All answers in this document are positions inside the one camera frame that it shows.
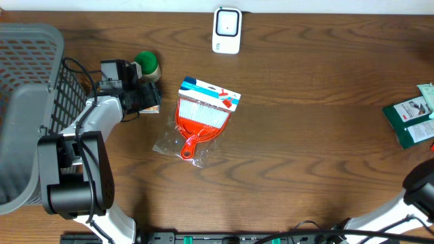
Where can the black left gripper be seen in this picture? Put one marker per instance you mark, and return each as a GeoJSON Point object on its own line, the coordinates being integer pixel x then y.
{"type": "Point", "coordinates": [149, 97]}

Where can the orange snack box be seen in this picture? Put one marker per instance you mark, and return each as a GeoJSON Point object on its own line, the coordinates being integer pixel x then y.
{"type": "Point", "coordinates": [151, 110]}

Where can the green lid white jar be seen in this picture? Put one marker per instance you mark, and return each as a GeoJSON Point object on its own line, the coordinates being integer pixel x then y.
{"type": "Point", "coordinates": [149, 66]}

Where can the red dustpan brush package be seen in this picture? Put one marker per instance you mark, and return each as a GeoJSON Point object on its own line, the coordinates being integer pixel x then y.
{"type": "Point", "coordinates": [198, 120]}

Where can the green grip gloves package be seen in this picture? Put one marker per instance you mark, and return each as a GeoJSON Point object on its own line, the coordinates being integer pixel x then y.
{"type": "Point", "coordinates": [410, 121]}

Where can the pale green wipes packet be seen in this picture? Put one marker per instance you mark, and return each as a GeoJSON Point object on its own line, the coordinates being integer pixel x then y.
{"type": "Point", "coordinates": [427, 91]}

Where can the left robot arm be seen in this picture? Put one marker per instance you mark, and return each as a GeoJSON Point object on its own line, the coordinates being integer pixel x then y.
{"type": "Point", "coordinates": [74, 171]}

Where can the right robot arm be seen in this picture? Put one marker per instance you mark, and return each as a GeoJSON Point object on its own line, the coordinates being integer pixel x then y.
{"type": "Point", "coordinates": [411, 209]}

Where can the white barcode scanner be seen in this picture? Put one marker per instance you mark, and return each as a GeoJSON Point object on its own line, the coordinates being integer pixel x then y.
{"type": "Point", "coordinates": [226, 37]}

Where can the grey plastic mesh basket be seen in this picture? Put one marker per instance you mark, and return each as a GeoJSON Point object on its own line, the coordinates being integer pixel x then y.
{"type": "Point", "coordinates": [39, 97]}

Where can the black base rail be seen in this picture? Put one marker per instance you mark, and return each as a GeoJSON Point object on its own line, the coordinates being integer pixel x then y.
{"type": "Point", "coordinates": [173, 238]}

